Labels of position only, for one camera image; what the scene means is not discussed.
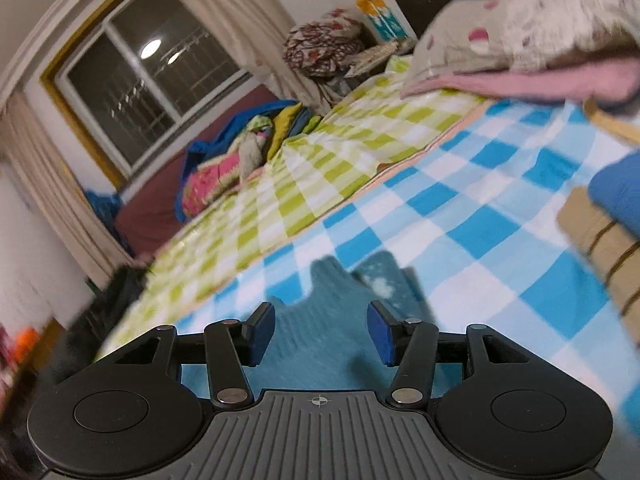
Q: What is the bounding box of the orange item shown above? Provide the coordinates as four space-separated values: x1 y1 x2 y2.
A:
14 326 42 362

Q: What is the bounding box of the pink floral quilt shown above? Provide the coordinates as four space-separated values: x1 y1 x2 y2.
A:
180 115 281 220

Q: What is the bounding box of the yellow cloth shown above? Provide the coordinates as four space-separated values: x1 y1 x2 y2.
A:
267 104 324 161

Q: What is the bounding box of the black jacket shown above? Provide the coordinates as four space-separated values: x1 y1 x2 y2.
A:
49 264 152 388

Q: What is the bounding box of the floral print pillow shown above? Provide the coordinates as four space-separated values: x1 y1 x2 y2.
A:
402 0 640 99

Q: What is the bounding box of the stack of papers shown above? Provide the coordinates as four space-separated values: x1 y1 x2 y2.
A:
344 41 417 79

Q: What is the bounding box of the yellow and blue carton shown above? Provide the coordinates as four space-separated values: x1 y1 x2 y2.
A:
355 0 417 44

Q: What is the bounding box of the pile of colourful bedding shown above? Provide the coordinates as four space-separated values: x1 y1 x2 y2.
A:
175 100 306 221

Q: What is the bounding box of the teal knit sweater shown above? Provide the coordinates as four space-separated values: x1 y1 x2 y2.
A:
181 254 469 402

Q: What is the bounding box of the green checkered plastic sheet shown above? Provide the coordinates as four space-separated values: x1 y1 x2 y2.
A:
96 55 495 362

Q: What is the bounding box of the cream curtain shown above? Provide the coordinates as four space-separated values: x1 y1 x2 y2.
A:
0 89 135 287
164 0 332 107

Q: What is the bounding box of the maroon sofa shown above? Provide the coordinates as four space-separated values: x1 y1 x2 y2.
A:
114 85 282 257

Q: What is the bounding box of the blue plastic bag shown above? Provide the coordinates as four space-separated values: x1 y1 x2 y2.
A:
84 189 124 228

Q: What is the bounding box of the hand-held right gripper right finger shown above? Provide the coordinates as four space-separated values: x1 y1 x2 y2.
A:
366 299 545 408

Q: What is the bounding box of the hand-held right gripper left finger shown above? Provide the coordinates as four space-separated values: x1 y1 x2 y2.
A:
99 302 277 408

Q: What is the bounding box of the brown floral cloth bundle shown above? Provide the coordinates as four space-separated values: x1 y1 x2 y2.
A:
283 8 369 79

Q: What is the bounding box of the pink blanket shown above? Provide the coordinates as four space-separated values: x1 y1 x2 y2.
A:
400 57 640 107

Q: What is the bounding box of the beige striped knit garment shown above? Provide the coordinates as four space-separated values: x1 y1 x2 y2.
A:
556 186 640 335

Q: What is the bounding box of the window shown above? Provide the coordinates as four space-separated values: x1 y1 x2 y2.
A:
54 0 252 172

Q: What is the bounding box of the blue ribbed knit sweater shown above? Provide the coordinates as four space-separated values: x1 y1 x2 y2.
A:
588 151 640 242

